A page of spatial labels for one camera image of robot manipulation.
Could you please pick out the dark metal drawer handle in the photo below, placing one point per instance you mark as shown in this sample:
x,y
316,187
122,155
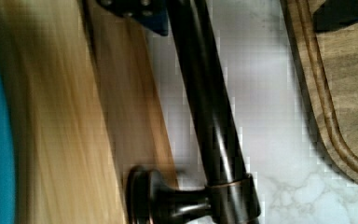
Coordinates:
x,y
229,196

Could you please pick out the wooden drawer front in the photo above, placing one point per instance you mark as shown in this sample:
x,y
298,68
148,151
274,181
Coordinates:
x,y
133,112

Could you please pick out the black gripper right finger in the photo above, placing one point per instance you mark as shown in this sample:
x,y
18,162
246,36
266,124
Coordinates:
x,y
333,15

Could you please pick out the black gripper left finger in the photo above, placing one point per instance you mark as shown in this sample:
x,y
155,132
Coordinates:
x,y
151,14

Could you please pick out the wooden cutting board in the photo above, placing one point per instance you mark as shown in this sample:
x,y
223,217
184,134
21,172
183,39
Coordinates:
x,y
328,67

